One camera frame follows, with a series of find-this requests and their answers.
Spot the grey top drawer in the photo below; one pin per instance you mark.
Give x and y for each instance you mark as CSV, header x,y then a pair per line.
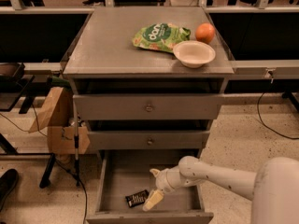
x,y
148,106

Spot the grey wooden drawer cabinet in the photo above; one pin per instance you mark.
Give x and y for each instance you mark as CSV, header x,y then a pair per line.
x,y
105,61

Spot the black shoe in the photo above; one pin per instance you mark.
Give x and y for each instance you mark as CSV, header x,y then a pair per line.
x,y
8,182

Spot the grey middle drawer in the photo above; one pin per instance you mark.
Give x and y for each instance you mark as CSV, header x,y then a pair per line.
x,y
147,139

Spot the black desk frame left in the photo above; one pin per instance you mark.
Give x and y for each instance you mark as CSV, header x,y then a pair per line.
x,y
13,85

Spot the brown cardboard box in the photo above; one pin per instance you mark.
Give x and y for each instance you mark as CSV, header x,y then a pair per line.
x,y
55,114

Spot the orange fruit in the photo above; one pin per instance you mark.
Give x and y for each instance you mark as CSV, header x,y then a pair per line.
x,y
205,33

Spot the black rxbar chocolate bar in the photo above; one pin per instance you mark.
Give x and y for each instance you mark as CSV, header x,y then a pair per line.
x,y
138,198

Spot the green chip bag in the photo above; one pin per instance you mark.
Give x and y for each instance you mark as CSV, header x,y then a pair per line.
x,y
161,37

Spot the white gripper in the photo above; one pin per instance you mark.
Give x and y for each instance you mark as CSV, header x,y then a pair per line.
x,y
164,179

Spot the white paper bowl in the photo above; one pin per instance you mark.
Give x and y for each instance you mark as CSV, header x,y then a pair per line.
x,y
194,54

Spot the grey open bottom drawer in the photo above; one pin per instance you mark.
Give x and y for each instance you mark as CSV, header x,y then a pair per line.
x,y
126,172

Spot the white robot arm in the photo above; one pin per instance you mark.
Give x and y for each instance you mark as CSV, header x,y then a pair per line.
x,y
273,190

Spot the black white tripod pole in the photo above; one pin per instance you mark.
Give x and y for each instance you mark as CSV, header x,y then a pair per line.
x,y
76,137

